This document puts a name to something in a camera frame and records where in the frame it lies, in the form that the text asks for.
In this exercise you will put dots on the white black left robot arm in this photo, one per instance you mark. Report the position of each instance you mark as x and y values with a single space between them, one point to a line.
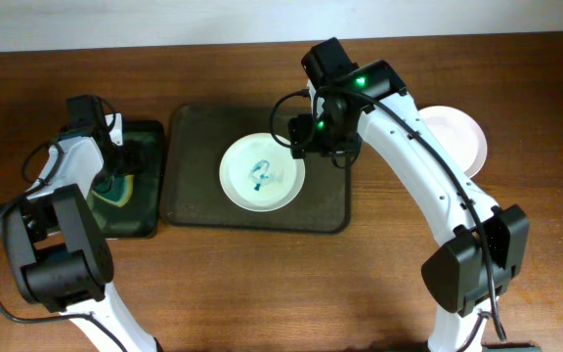
58 255

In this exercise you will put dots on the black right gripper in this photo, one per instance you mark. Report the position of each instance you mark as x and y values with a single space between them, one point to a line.
303 141

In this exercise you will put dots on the black water tray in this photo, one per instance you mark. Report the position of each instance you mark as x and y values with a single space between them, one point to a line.
137 218

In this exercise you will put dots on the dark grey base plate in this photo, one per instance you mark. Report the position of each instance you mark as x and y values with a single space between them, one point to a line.
511 348

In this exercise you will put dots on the dark brown serving tray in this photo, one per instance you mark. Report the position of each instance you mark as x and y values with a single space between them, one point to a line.
192 194

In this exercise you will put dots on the cream plate with green stain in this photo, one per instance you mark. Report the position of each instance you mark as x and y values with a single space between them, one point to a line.
259 175

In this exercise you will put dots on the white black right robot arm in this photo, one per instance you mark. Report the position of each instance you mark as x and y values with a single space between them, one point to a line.
481 244

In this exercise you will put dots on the pink plate with green stain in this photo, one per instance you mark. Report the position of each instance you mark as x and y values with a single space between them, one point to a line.
460 135

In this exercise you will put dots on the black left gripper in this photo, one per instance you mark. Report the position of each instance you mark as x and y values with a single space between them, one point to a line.
128 162

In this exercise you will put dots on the yellow green sponge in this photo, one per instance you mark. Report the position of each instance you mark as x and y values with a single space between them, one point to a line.
117 191

